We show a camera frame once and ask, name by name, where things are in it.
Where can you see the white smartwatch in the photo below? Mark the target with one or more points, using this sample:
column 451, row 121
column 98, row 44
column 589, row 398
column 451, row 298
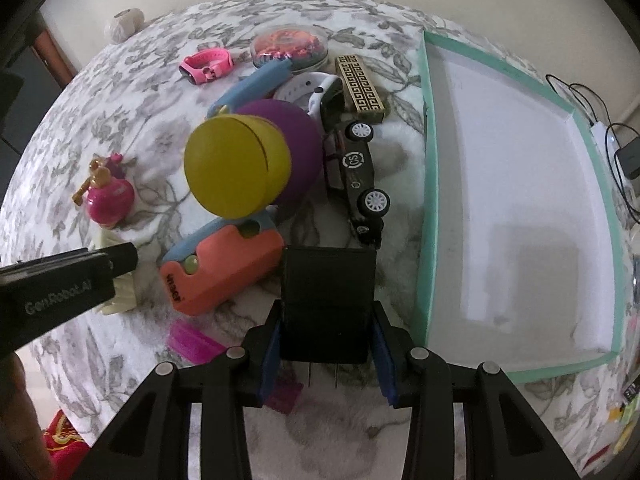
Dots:
column 324, row 93

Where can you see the floral white grey blanket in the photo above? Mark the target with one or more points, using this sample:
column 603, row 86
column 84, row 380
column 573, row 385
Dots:
column 130, row 99

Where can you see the pink translucent lighter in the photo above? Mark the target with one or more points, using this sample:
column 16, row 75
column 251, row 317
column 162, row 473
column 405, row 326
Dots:
column 198, row 348

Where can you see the clear dome with orange toys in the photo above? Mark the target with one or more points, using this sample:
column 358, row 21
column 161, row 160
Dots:
column 305, row 46

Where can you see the black square plug adapter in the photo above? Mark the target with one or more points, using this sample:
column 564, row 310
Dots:
column 327, row 295

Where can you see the cream plastic hair clip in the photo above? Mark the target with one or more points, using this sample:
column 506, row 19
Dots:
column 125, row 297

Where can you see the yellow purple toy figure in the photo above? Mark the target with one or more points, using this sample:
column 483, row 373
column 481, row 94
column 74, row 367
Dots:
column 267, row 153

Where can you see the orange blue toy phone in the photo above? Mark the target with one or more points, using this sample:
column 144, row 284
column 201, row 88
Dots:
column 217, row 261

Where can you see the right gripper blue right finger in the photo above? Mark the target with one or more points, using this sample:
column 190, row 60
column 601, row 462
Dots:
column 385, row 368

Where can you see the white power strip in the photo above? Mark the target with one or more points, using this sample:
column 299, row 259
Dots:
column 606, row 142

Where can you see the person left hand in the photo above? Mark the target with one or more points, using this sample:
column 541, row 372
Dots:
column 23, row 453

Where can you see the red gold cloth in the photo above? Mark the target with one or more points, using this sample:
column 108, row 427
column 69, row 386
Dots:
column 67, row 449

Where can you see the beige yarn ball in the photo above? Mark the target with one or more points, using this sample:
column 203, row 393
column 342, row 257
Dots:
column 123, row 25

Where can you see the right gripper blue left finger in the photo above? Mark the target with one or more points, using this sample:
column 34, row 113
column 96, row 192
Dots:
column 269, row 353

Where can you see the teal rimmed white tray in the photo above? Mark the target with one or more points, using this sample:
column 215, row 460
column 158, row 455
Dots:
column 522, row 254

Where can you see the pink smart band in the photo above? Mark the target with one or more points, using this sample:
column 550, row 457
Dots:
column 206, row 65

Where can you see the black gold patterned box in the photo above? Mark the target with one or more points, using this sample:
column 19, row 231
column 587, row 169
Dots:
column 363, row 99

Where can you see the black charger adapter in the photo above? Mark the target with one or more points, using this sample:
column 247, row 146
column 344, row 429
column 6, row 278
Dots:
column 628, row 158

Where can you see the black toy car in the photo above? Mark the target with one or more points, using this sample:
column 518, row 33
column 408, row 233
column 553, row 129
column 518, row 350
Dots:
column 349, row 172

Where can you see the pink brown dog toy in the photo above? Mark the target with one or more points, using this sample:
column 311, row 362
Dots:
column 106, row 194

